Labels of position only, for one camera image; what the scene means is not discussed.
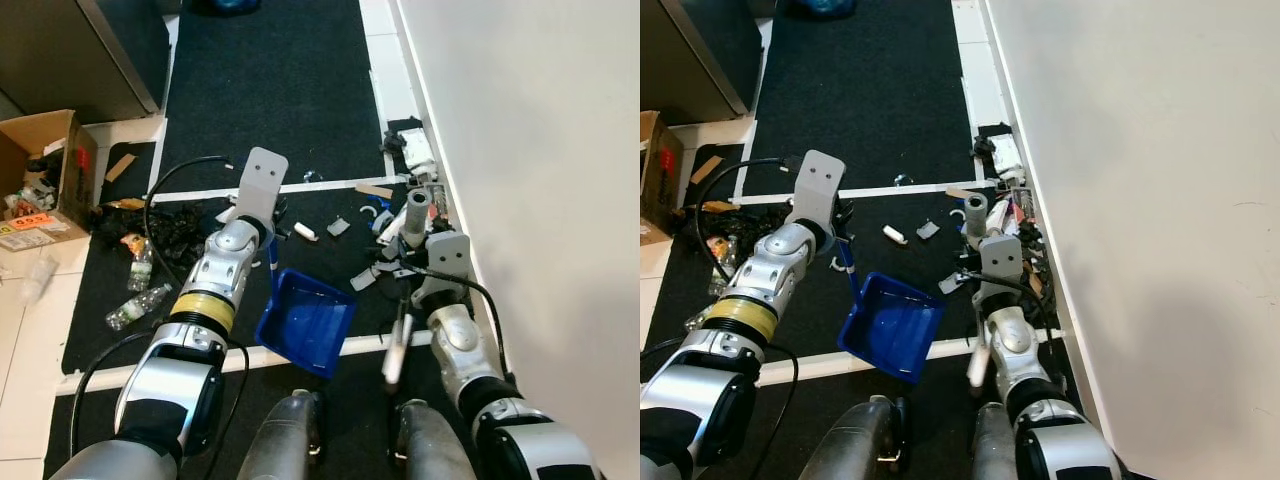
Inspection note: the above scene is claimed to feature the broom with grey grip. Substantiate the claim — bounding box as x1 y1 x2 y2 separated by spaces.
964 193 993 391
382 189 434 389

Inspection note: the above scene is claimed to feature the blue plastic dustpan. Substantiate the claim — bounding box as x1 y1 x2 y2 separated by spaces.
836 240 947 384
255 236 358 382

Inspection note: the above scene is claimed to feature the black rubbish pile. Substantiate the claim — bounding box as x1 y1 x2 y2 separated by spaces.
700 200 801 271
92 198 236 276

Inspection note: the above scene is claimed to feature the white plastic packet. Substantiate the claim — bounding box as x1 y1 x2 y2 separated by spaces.
988 133 1025 173
398 128 438 169

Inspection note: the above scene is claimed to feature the grey right robot leg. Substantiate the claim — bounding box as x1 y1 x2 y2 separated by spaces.
972 402 1031 480
388 400 476 480

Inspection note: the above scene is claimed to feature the grey robot leg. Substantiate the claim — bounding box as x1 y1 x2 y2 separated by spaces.
237 390 323 480
798 395 909 480
388 400 476 480
972 402 1031 480

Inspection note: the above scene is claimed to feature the open cardboard box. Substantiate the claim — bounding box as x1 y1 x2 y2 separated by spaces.
640 110 687 247
0 109 99 253

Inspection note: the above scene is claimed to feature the grey left robot leg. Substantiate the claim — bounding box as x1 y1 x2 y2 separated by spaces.
237 390 323 480
798 395 909 480

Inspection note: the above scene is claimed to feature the dark cabinet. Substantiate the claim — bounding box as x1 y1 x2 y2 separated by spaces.
640 0 773 127
0 0 173 125

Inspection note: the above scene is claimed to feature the clear plastic bag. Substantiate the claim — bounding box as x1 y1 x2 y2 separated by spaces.
18 255 59 307

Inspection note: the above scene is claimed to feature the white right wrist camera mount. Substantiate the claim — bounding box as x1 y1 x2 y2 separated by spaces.
979 235 1027 301
424 232 473 301

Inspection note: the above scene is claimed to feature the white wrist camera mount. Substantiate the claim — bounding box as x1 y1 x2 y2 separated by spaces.
979 235 1027 301
234 147 291 227
788 150 847 231
424 232 473 301

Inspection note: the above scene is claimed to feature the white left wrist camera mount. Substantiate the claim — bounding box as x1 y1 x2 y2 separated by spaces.
788 150 847 231
234 147 291 227

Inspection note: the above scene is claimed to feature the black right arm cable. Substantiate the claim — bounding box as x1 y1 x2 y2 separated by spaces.
398 262 509 376
955 266 1061 346

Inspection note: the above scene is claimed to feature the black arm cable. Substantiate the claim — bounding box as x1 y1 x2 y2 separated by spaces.
640 157 801 480
955 266 1061 346
398 262 509 376
70 155 251 480

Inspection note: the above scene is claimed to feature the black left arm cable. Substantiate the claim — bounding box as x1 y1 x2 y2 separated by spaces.
640 157 801 480
70 155 251 480

